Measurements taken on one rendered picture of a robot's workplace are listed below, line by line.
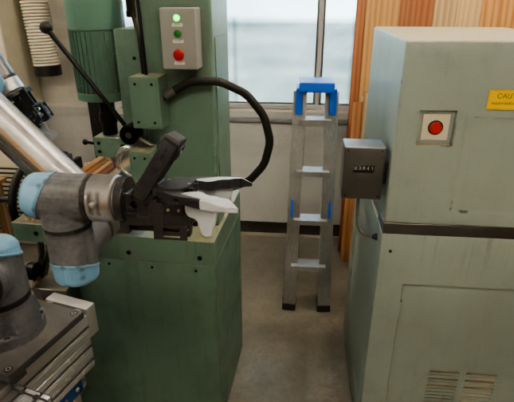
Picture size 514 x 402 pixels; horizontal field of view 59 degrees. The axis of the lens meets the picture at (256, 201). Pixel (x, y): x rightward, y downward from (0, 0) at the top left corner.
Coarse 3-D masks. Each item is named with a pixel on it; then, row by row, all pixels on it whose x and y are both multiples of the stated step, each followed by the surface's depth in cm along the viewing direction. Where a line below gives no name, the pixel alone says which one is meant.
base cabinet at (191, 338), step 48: (240, 240) 192; (96, 288) 159; (144, 288) 156; (192, 288) 153; (240, 288) 200; (96, 336) 168; (144, 336) 164; (192, 336) 161; (240, 336) 208; (96, 384) 178; (144, 384) 174; (192, 384) 170
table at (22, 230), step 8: (24, 216) 138; (16, 224) 135; (24, 224) 134; (32, 224) 134; (40, 224) 134; (16, 232) 136; (24, 232) 136; (32, 232) 135; (40, 232) 135; (24, 240) 137; (32, 240) 136; (40, 240) 136
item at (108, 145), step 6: (102, 132) 161; (96, 138) 156; (102, 138) 156; (108, 138) 156; (114, 138) 155; (96, 144) 157; (102, 144) 157; (108, 144) 157; (114, 144) 156; (96, 150) 158; (102, 150) 158; (108, 150) 157; (114, 150) 157; (108, 156) 158; (114, 156) 158
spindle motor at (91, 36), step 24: (72, 0) 134; (96, 0) 134; (120, 0) 141; (72, 24) 137; (96, 24) 137; (120, 24) 142; (72, 48) 142; (96, 48) 139; (96, 72) 142; (96, 96) 145; (120, 96) 148
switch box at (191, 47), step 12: (168, 12) 123; (180, 12) 123; (192, 12) 122; (168, 24) 124; (192, 24) 123; (168, 36) 126; (192, 36) 125; (168, 48) 127; (180, 48) 126; (192, 48) 126; (168, 60) 128; (192, 60) 127
